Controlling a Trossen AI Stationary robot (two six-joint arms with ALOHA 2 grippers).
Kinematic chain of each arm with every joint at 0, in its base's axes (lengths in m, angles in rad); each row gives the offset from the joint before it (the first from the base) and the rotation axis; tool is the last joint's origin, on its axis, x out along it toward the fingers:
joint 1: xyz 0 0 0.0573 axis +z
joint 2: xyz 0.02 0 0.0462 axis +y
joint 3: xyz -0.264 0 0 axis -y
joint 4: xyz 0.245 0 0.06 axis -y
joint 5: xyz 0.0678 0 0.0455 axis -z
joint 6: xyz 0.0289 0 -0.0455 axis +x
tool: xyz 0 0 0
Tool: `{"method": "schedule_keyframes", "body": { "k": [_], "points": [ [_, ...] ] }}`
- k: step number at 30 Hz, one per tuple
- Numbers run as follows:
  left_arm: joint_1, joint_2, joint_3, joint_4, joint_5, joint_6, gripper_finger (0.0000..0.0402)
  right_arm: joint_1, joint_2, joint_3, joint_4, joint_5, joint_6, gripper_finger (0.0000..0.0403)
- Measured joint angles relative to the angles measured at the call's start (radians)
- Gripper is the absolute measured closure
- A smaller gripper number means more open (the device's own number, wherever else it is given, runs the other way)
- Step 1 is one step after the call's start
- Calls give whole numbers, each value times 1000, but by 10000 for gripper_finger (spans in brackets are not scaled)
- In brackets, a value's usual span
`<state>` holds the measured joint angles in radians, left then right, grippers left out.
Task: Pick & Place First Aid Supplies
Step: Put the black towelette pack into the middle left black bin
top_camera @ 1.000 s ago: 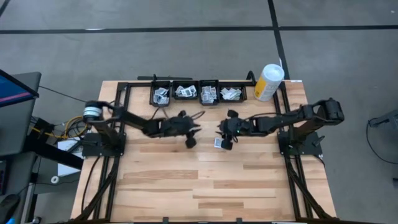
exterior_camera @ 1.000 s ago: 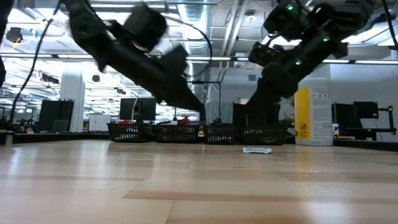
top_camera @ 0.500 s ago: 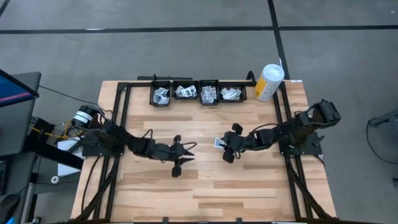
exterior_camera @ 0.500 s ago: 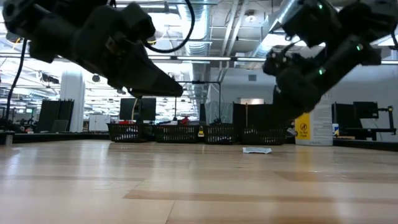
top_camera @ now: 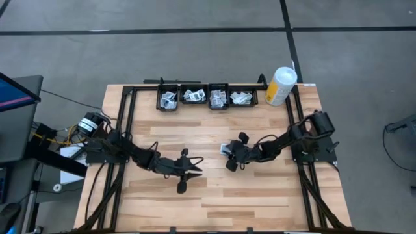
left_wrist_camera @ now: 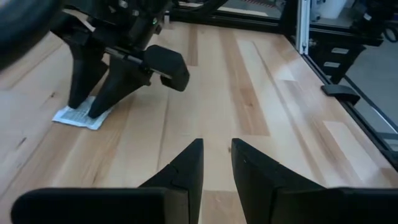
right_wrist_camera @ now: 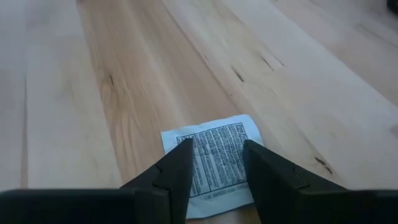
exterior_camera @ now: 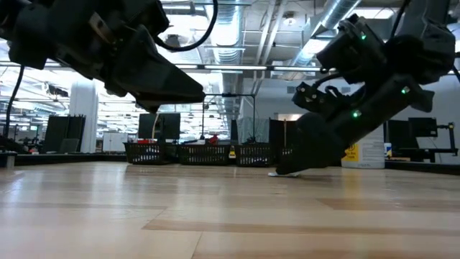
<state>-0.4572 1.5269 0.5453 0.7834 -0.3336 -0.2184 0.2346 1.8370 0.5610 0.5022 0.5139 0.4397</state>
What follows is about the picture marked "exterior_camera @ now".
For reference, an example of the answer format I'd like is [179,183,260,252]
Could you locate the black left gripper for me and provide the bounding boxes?
[6,6,206,102]

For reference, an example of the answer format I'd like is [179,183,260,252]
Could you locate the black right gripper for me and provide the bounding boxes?
[275,112,346,176]

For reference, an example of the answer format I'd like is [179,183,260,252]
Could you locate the black monitor on arm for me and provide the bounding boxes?
[408,117,438,137]

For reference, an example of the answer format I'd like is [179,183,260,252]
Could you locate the black computer monitor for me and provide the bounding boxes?
[138,112,181,142]

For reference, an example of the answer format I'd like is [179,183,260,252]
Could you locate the black ceiling spotlight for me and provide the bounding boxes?
[165,34,181,50]

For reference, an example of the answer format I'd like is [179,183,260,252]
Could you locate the black partition screen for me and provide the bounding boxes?
[269,118,300,145]

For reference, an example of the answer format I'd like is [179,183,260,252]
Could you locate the white board panel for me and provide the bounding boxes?
[103,132,129,152]

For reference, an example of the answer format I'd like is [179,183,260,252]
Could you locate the white room pillar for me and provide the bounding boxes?
[69,81,99,154]

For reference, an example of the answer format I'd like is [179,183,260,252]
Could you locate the white yellow wipes canister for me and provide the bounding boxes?
[341,124,386,169]

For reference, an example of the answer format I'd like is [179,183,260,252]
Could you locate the ceiling light strip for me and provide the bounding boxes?
[175,63,269,71]
[272,65,460,76]

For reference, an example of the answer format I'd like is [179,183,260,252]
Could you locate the black tall cabinet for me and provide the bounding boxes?
[42,114,86,154]

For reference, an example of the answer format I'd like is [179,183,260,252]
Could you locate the black workstation rig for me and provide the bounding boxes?
[386,118,459,163]

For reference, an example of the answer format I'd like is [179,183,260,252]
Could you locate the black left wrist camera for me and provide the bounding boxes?
[125,0,170,37]

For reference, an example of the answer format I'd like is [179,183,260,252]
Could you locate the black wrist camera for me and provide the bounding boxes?
[125,0,170,37]
[291,81,343,115]

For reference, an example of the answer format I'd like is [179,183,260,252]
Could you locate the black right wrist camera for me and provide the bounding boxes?
[291,81,343,115]

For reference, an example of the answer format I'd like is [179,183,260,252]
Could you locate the black left camera cable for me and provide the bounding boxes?
[154,0,219,53]

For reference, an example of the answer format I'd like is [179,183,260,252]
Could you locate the black camera cable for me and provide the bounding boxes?
[312,70,360,91]
[154,0,219,53]

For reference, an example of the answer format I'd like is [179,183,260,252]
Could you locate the silver ribbed ventilation duct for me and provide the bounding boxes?
[204,3,247,119]

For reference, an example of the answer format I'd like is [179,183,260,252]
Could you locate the black right camera cable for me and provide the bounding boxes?
[312,70,360,91]

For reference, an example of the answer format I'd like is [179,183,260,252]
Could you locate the black hanging cable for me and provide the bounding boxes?
[390,0,413,39]
[3,64,25,140]

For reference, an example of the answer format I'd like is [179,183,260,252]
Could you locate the silver smooth ventilation duct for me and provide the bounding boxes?
[294,0,362,65]

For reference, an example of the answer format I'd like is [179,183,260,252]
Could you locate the grey metal post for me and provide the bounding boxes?
[0,150,17,168]

